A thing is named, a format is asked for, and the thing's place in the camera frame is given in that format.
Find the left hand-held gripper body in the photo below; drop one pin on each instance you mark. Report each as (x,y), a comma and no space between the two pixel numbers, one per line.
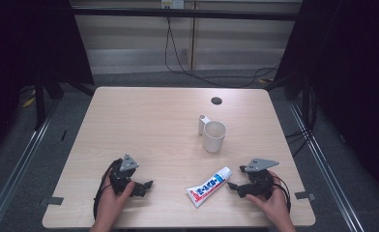
(121,179)

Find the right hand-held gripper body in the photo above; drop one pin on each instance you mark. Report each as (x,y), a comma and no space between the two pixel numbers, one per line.
(260,183)

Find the white toothpaste tube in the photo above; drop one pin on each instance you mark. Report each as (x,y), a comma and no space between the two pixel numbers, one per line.
(209,187)

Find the person's left hand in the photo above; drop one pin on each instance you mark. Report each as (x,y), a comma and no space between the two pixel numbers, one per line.
(110,203)

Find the person's right hand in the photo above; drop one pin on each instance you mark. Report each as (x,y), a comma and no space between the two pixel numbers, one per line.
(276,206)

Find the grey tape piece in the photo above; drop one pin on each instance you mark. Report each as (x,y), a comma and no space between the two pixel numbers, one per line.
(51,201)
(304,195)

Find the dark round table grommet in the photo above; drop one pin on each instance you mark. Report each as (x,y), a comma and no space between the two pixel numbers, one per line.
(216,101)

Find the yellow floor object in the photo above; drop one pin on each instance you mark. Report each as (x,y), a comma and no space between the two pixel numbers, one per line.
(29,100)

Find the black curtain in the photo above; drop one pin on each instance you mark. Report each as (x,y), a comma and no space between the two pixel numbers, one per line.
(23,58)
(355,80)

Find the black horizontal bar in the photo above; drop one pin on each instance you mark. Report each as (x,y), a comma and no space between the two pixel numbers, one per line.
(178,13)

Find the metal floor rail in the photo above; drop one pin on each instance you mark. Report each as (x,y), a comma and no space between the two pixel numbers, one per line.
(15,164)
(326,174)

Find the white wall outlet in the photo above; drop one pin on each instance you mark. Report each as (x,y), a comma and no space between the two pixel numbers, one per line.
(172,4)

